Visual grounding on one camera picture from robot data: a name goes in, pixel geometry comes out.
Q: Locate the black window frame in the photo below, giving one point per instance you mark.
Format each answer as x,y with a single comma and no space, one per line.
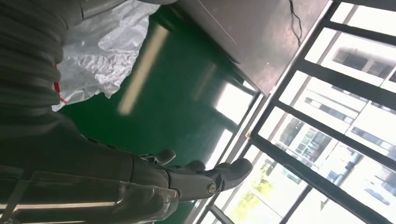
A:
346,82

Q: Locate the green conveyor belt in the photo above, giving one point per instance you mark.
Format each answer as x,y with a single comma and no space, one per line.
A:
173,92

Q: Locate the clear plastic wrist cover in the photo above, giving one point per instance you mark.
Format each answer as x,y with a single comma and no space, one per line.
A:
92,201

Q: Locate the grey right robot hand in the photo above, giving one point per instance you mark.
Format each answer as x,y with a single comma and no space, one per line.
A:
92,157

